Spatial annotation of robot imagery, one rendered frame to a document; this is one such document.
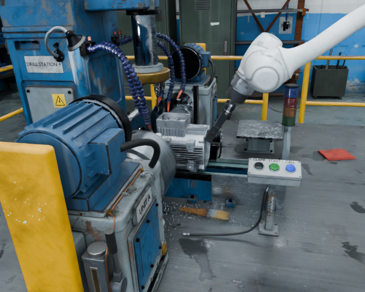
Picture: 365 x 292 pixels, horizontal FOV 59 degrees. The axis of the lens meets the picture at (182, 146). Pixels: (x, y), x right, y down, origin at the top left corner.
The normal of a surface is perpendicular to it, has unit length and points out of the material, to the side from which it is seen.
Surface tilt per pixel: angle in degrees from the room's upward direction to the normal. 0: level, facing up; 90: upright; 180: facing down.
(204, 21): 90
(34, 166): 90
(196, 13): 90
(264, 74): 101
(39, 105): 90
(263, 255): 0
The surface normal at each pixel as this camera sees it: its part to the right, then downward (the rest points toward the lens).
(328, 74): -0.23, 0.40
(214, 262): -0.04, -0.92
